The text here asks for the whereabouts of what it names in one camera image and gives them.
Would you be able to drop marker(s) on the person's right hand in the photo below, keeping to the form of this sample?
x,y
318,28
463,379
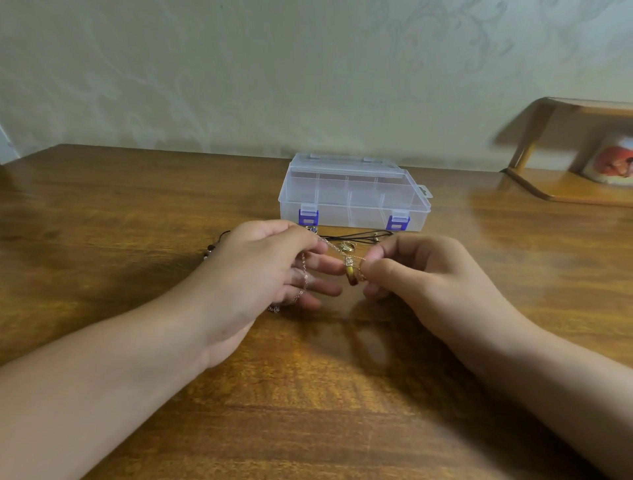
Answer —
x,y
445,292

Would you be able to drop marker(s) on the person's left hand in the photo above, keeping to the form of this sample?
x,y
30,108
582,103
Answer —
x,y
237,287

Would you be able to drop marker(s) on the clear plastic organizer box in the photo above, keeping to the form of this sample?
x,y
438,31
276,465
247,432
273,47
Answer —
x,y
353,193

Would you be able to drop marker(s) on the person's right forearm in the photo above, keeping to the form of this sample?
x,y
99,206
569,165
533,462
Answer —
x,y
579,415

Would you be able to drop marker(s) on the person's left forearm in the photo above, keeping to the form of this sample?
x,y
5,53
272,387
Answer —
x,y
79,401

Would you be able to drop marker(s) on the wooden shelf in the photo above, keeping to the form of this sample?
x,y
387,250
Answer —
x,y
572,185

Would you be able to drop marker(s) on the white printed mug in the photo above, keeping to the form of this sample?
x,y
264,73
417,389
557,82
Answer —
x,y
613,160

